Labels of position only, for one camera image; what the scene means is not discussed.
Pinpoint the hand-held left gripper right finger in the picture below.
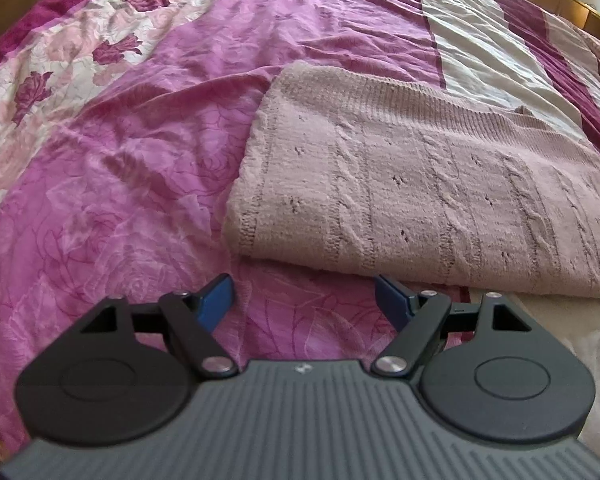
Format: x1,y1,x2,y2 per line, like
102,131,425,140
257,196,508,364
371,275,532,377

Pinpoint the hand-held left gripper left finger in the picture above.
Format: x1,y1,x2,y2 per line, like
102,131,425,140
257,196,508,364
79,273,240,380

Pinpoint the pink cable knit sweater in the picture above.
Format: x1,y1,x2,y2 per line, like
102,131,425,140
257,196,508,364
222,60,600,301

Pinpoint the purple striped floral bedspread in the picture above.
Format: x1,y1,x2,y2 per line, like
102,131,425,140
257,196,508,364
0,0,600,456

